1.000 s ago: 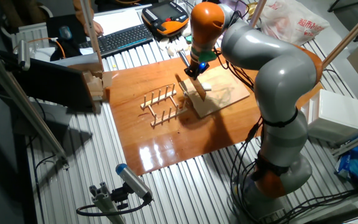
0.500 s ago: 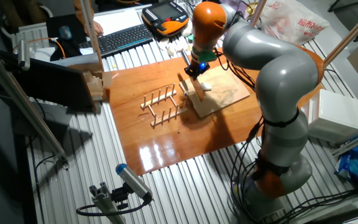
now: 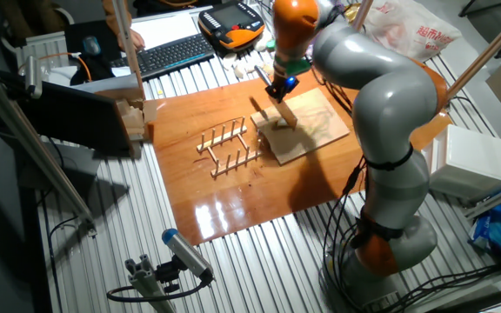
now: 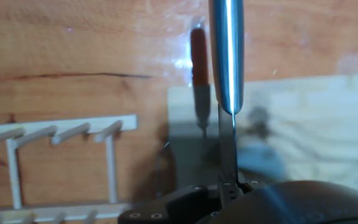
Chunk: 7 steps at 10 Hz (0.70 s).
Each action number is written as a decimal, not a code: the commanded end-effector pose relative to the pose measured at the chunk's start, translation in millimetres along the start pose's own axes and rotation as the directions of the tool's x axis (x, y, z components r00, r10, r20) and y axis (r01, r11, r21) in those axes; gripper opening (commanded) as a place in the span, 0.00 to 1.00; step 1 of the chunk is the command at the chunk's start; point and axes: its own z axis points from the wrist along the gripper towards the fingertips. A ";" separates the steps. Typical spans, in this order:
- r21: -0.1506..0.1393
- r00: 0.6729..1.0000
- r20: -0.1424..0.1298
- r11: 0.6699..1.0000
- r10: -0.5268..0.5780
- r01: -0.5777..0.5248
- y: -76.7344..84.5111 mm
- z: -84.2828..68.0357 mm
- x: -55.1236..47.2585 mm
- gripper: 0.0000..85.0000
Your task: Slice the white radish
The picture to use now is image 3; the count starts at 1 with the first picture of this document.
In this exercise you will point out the light wooden cutting board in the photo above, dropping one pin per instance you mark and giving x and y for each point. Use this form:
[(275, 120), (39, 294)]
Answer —
[(320, 126)]

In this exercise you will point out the person's bare hand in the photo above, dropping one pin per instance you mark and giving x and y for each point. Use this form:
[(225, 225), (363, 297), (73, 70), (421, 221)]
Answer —
[(138, 41)]

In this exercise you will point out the wooden peg dish rack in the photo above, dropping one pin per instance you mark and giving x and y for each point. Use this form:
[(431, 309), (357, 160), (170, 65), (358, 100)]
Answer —
[(229, 150)]

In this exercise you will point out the black computer keyboard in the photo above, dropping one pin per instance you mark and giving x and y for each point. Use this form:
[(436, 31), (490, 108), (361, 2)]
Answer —
[(168, 54)]

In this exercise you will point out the gold foil object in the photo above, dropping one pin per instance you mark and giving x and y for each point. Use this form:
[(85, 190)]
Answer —
[(350, 11)]

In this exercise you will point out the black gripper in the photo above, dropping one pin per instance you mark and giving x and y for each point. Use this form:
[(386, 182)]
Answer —
[(283, 87)]

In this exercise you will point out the brown sleeved forearm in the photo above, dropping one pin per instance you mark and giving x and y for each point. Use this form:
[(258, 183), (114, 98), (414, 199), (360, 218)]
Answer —
[(111, 15)]

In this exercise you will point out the black camera bracket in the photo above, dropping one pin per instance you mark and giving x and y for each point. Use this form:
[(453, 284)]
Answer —
[(165, 274)]

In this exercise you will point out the black flat monitor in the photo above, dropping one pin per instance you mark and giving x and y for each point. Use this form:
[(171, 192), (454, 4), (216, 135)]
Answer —
[(76, 117)]

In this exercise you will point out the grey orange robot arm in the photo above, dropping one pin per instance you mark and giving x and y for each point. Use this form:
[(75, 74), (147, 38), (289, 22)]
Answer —
[(389, 100)]

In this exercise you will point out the white plastic drawer box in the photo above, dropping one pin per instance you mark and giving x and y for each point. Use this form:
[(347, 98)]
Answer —
[(476, 165)]

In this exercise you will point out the orange black teach pendant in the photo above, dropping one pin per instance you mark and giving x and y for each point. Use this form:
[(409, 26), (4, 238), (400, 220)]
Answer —
[(229, 21)]

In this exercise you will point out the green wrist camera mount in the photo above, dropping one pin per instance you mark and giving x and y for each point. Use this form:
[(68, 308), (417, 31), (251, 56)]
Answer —
[(296, 66)]

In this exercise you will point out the aluminium profile camera stand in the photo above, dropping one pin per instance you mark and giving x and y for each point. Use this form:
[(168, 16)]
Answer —
[(146, 280)]

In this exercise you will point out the dark computer mouse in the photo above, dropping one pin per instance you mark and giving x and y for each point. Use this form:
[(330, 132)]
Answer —
[(91, 44)]

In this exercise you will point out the white red-printed plastic bag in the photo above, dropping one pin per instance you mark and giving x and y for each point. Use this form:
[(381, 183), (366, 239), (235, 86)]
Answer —
[(416, 30)]

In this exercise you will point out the thin wooden post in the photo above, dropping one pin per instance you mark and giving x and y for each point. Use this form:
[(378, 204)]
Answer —
[(361, 13)]

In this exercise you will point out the slanted wooden beam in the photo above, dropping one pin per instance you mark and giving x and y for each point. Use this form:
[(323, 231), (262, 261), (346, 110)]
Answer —
[(494, 45)]

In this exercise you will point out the silver camera with blue end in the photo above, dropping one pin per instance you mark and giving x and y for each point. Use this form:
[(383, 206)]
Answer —
[(187, 254)]

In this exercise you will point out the grey aluminium rail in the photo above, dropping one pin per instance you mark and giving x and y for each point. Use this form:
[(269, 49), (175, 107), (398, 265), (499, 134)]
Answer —
[(498, 197)]

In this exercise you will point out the upright aluminium frame post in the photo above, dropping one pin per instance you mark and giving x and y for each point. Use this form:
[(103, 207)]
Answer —
[(124, 39)]

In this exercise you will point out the white paper sheet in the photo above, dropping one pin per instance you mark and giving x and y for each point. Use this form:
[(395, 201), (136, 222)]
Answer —
[(163, 28)]

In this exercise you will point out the silver depth camera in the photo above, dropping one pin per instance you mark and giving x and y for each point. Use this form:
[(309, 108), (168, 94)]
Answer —
[(33, 76)]

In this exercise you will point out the steel cleaver knife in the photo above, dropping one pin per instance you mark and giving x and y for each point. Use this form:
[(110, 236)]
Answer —
[(286, 115)]

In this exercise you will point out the glossy brown wooden board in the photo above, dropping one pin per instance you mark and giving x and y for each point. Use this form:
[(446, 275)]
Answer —
[(198, 191)]

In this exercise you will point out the black mouse pad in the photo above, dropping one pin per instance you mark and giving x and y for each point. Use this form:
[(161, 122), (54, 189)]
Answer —
[(74, 35)]

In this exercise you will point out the slanted aluminium frame beam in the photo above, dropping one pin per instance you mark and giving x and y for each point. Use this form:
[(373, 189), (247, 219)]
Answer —
[(28, 139)]

